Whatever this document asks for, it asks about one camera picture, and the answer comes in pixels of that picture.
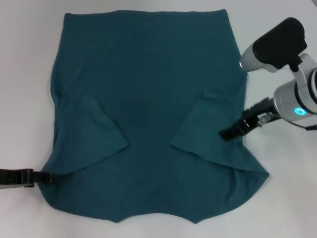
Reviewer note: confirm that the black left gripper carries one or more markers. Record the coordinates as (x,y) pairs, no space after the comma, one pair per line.
(10,177)

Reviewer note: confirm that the teal blue shirt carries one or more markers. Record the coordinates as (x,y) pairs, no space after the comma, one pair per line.
(148,99)

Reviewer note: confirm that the right wrist camera housing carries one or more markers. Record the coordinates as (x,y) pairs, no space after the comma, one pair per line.
(280,44)

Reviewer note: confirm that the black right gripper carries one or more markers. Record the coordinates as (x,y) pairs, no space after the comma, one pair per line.
(260,111)

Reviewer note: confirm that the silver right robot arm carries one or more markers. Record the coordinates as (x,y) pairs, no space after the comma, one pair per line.
(297,99)

